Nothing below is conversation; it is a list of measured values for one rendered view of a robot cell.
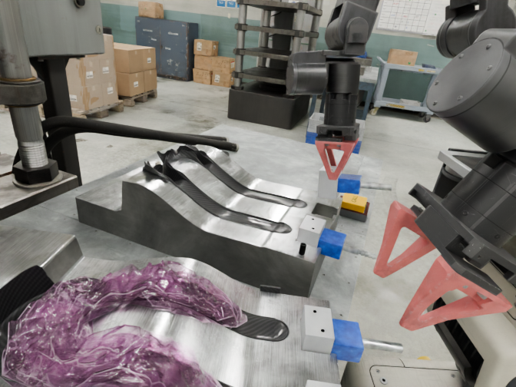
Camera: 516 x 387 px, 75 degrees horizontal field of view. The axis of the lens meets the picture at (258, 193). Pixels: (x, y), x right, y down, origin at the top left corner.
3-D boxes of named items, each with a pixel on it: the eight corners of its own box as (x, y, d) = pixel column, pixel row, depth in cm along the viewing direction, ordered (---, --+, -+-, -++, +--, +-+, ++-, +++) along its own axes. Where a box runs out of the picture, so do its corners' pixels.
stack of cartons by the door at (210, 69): (235, 86, 715) (238, 44, 678) (229, 88, 687) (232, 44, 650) (199, 80, 736) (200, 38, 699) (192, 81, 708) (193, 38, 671)
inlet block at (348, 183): (390, 197, 65) (393, 170, 63) (389, 205, 60) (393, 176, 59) (322, 190, 69) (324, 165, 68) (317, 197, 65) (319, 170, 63)
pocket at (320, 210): (335, 223, 71) (339, 208, 69) (329, 236, 67) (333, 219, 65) (314, 217, 72) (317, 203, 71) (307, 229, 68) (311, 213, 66)
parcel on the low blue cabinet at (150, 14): (164, 19, 697) (164, 3, 684) (155, 18, 668) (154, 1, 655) (147, 17, 707) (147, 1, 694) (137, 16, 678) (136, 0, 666)
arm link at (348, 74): (367, 57, 57) (353, 60, 62) (328, 55, 56) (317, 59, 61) (363, 100, 59) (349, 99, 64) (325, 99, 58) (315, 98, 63)
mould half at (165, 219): (335, 232, 78) (347, 179, 72) (305, 305, 56) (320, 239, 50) (157, 180, 93) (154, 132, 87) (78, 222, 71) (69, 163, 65)
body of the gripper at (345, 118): (315, 137, 59) (318, 92, 57) (325, 130, 68) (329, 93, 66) (353, 139, 57) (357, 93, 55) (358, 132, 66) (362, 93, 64)
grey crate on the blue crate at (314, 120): (363, 133, 393) (366, 120, 386) (362, 142, 358) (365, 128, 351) (312, 124, 408) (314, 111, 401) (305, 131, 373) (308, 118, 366)
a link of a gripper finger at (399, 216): (368, 296, 30) (444, 219, 27) (347, 249, 37) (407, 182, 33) (422, 324, 32) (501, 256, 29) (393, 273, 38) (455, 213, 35)
